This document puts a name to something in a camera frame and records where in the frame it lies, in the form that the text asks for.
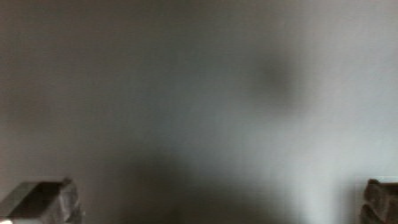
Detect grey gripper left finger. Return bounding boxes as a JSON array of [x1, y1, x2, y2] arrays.
[[0, 178, 83, 224]]

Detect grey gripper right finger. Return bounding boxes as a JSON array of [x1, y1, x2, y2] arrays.
[[358, 179, 398, 224]]

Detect white cabinet body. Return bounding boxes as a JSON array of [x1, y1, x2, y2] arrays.
[[0, 0, 398, 224]]

